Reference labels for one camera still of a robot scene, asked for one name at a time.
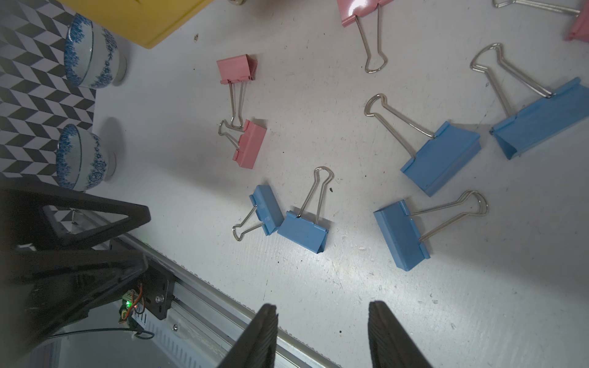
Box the blue patterned bowl near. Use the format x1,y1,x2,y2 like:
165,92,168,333
56,124,117,192

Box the pink binder clip lower left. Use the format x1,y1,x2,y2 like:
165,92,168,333
218,120,267,169

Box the yellow drawer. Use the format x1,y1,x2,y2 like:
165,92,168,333
60,0,212,49

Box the aluminium front rail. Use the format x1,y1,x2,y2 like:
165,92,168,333
73,210,340,367

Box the blue binder clip mid right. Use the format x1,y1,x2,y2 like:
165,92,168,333
374,190,489,271

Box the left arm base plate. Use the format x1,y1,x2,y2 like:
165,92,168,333
119,262,176,328

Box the blue patterned bowl far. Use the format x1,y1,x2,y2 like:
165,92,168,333
64,14,127,89

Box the pink binder clip right small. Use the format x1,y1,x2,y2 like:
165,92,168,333
491,0,589,43

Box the pink binder clip centre top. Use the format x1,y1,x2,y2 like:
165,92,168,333
337,0,392,75

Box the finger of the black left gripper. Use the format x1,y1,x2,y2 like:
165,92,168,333
1,250,148,363
0,183,152,251

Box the blue binder clip right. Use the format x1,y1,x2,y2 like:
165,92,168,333
469,43,588,159

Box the blue binder clip low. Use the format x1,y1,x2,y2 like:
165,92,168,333
278,167,334,254

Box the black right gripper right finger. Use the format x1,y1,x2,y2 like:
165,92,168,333
368,301,432,367

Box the blue binder clip lower left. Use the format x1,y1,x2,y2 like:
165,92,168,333
232,185,285,242

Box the blue patterned bowl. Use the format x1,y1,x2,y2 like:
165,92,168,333
56,124,117,192
64,14,127,89

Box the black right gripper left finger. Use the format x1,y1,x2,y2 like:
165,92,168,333
218,304,279,368

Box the blue binder clip centre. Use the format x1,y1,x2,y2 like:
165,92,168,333
364,94,482,197

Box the blue binder clip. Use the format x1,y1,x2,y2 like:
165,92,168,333
232,185,285,242
364,94,482,197
469,43,588,159

